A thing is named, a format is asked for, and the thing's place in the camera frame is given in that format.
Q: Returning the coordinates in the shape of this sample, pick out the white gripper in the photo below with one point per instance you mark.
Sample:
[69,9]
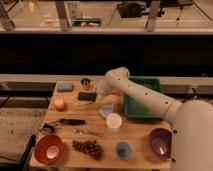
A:
[102,88]

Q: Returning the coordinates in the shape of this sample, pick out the black eraser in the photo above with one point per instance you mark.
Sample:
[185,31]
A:
[87,96]

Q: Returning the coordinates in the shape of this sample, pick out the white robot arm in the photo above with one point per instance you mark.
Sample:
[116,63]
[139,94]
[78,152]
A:
[191,122]

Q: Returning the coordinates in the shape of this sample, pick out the small metal cup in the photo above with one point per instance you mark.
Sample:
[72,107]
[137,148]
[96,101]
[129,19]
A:
[86,83]

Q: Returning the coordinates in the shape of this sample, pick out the blue plastic cup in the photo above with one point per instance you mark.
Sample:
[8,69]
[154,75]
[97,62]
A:
[123,150]

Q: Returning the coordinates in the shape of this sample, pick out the orange carrot toy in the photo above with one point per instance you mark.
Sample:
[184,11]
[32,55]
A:
[116,93]

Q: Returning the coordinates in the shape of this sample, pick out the light blue cloth piece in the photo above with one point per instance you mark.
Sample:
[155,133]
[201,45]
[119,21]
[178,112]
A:
[106,109]

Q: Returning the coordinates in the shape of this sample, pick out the green plastic tray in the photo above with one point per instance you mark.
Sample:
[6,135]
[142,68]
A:
[135,107]

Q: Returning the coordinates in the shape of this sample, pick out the blue sponge block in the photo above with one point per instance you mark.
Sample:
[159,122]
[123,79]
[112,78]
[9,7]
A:
[64,87]

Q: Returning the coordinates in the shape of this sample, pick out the orange round fruit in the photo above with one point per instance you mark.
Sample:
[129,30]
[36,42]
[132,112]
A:
[59,104]

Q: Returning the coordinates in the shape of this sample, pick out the metal key tool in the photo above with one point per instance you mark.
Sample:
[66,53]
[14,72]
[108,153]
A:
[88,132]

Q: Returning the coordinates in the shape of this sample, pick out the bunch of dark grapes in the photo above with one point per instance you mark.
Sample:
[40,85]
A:
[91,148]

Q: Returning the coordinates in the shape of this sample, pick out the black metal scoop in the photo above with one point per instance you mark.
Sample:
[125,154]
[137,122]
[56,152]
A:
[48,129]

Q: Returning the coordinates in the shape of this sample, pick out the purple bowl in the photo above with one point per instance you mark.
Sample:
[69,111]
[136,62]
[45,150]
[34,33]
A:
[160,141]

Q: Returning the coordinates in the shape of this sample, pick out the red bowl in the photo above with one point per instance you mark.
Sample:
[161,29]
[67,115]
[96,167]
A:
[48,149]

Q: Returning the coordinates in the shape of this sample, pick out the black handled tool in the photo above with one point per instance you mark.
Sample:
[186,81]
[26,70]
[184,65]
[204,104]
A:
[72,122]

